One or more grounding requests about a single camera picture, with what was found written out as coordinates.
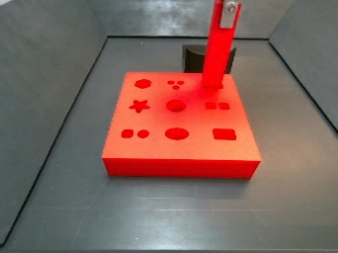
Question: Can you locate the red shape sorter block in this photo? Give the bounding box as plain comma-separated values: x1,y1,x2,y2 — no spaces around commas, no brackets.
101,72,261,178

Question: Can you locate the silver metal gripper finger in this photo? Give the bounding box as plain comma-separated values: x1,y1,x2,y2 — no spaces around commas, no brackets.
220,0,239,29

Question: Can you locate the red arch peg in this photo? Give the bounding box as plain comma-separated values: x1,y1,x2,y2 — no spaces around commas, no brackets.
201,0,241,88

